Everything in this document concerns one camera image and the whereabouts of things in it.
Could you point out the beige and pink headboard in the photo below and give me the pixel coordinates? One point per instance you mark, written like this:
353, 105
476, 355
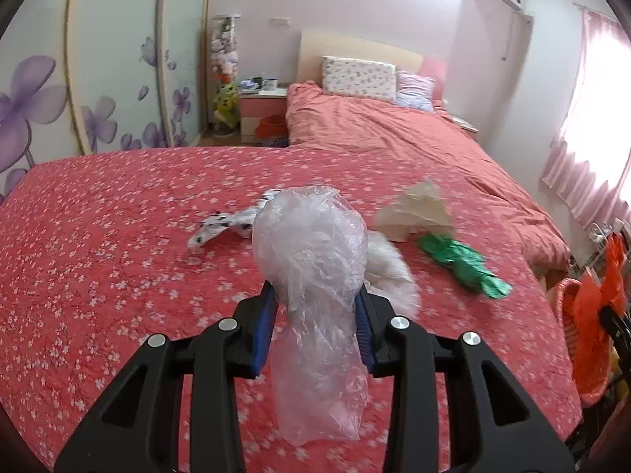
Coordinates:
345, 44

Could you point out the white floral pillow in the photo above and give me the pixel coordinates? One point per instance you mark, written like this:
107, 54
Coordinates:
360, 79

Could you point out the plush toy display tube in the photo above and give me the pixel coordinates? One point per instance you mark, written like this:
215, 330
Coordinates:
224, 59

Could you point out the green plastic bag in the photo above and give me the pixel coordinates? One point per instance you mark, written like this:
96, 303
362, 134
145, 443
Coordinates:
458, 261

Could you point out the large orange plastic bag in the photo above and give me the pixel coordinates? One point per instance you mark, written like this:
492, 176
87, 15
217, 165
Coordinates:
591, 315

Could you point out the cream plastic bag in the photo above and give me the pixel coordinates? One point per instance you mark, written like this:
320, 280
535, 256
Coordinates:
419, 209

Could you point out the small orange bin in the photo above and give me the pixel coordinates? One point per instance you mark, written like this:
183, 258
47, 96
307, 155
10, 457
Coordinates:
270, 125

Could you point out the pink striped pillow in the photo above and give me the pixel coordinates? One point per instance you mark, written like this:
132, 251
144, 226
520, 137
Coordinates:
414, 91

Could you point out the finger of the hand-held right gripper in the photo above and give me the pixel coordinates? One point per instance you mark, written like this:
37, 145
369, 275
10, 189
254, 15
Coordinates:
618, 327

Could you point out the flower print sliding wardrobe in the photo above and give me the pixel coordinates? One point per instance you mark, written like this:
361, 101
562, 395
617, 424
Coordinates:
113, 59

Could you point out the white black-spotted plastic bag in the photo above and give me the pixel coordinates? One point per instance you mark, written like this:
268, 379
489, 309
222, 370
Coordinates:
222, 221

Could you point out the white mug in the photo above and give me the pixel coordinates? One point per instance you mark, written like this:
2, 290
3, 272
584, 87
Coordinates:
270, 83

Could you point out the white wall switch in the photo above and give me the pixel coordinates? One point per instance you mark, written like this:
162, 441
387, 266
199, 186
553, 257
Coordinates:
280, 21

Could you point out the bed with coral duvet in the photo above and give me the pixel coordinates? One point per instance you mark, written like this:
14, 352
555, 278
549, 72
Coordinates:
419, 143

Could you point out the dark green mug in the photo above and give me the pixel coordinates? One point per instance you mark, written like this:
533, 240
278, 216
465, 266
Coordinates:
256, 82

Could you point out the clear bubble wrap bag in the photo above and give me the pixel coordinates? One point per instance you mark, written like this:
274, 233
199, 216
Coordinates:
310, 256

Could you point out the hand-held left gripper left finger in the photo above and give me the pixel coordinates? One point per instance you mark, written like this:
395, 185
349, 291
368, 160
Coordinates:
263, 325

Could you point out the red floral tablecloth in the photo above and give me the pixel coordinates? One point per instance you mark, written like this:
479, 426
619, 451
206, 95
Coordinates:
123, 256

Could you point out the pink nightstand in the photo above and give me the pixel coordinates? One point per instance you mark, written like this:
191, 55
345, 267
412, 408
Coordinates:
466, 123
256, 108

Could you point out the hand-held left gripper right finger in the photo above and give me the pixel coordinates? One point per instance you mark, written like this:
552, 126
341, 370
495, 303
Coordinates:
366, 340

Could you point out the pink curtain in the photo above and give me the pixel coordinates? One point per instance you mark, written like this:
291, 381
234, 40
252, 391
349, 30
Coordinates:
572, 182

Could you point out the orange plastic basket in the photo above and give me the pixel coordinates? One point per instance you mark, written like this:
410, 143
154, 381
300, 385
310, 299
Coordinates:
567, 295

